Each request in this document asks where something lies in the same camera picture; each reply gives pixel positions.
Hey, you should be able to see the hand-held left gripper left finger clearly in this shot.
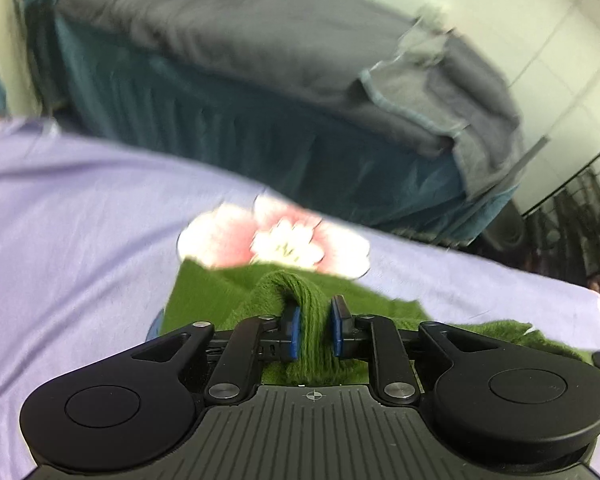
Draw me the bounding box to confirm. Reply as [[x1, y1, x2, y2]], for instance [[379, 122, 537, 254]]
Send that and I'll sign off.
[[130, 299, 302, 404]]

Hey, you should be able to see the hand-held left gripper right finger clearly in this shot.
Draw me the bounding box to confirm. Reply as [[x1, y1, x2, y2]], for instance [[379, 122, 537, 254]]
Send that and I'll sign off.
[[328, 294, 527, 406]]

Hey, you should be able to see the green knit sweater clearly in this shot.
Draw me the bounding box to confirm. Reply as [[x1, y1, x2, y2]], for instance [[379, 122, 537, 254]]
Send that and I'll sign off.
[[161, 257, 595, 387]]

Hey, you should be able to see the teal bed cover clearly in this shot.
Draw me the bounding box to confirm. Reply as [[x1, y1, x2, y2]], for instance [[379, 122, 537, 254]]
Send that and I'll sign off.
[[19, 0, 523, 248]]

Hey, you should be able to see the purple floral bed sheet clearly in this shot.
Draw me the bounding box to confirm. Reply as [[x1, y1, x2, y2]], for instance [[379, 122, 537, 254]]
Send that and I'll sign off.
[[0, 116, 600, 480]]

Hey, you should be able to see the grey blanket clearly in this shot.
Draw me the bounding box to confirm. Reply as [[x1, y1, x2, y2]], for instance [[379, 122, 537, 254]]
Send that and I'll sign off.
[[54, 0, 527, 198]]

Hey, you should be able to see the white curved tube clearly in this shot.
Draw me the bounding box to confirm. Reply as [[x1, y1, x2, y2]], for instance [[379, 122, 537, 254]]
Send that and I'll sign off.
[[492, 0, 600, 201]]

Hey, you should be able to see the black wire rack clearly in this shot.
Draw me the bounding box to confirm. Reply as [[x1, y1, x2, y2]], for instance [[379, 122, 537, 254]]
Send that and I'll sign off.
[[521, 146, 600, 293]]

